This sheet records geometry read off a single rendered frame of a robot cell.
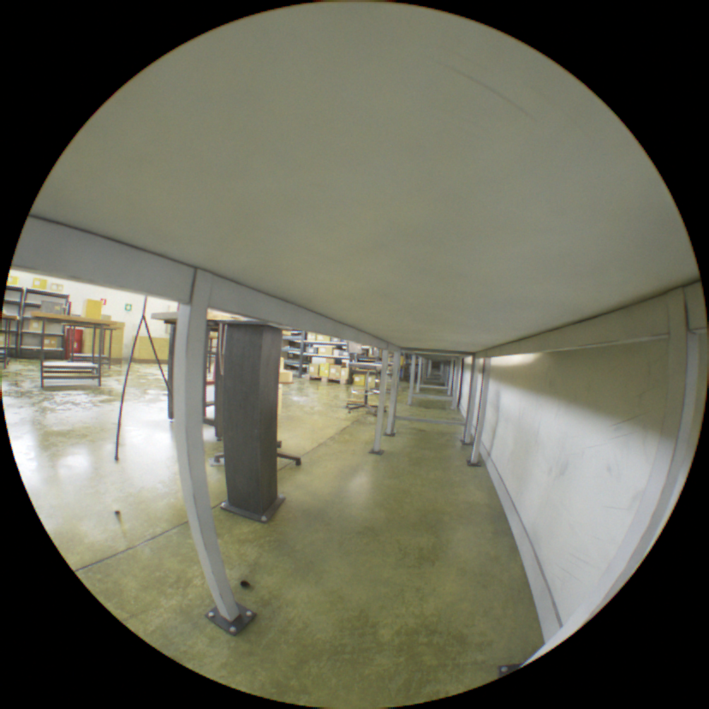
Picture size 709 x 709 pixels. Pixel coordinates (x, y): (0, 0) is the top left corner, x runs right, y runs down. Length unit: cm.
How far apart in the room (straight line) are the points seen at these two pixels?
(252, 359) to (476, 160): 94
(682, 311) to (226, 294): 75
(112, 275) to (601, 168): 49
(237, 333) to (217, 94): 95
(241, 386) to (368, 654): 100
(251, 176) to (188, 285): 28
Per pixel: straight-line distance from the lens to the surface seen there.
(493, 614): 97
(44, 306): 445
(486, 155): 18
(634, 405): 70
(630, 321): 55
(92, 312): 460
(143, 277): 41
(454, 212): 23
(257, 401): 100
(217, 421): 207
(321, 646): 82
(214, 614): 89
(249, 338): 101
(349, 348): 341
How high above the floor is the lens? 75
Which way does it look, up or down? level
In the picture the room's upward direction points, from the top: 5 degrees clockwise
